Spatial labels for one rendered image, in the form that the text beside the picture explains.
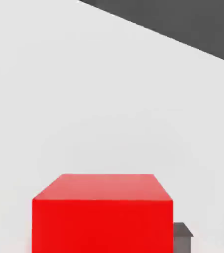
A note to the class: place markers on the small red cube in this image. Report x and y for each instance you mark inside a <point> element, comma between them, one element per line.
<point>102,223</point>

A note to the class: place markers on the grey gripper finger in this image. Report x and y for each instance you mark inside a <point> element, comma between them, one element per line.
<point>182,239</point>

